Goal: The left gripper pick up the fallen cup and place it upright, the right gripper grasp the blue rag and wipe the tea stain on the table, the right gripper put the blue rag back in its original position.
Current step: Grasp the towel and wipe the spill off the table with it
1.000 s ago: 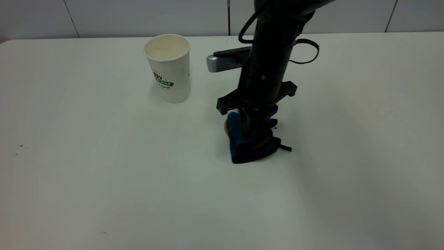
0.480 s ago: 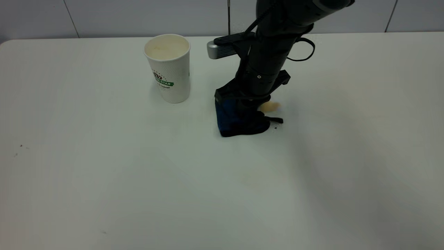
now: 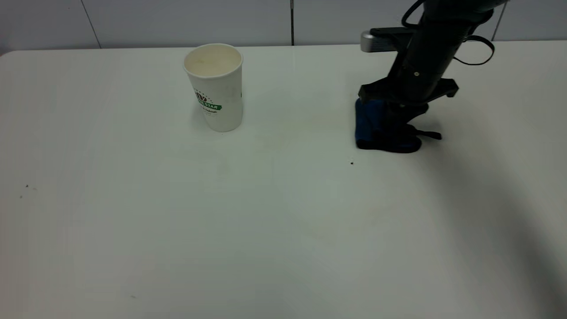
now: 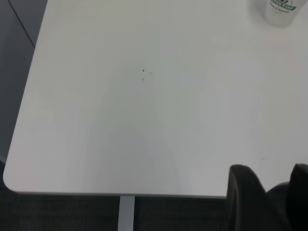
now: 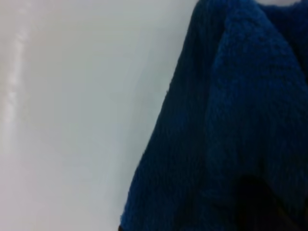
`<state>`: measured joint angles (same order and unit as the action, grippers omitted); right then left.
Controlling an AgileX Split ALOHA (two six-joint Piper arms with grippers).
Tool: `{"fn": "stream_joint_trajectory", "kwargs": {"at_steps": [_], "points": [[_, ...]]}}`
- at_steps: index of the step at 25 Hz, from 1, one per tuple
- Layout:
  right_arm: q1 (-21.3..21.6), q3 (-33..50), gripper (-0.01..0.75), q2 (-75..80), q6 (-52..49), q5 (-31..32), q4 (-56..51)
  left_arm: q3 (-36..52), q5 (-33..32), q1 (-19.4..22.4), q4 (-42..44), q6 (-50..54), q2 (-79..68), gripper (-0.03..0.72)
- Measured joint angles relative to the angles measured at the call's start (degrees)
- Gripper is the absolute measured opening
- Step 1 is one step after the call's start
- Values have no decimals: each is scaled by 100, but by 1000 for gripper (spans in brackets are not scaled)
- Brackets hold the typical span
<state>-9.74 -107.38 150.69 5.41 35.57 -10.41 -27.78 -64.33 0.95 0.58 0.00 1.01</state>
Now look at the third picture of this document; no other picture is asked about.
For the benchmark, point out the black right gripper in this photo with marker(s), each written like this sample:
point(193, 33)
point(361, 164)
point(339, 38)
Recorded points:
point(421, 71)

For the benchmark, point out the blue black cleaning cloth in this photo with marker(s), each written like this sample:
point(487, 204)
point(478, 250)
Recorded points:
point(370, 128)

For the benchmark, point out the white paper cup green logo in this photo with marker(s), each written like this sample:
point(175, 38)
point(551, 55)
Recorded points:
point(219, 102)

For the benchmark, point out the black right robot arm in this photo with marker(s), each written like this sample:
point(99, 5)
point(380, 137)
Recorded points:
point(460, 6)

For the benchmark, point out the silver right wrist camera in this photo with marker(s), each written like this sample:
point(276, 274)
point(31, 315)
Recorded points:
point(376, 40)

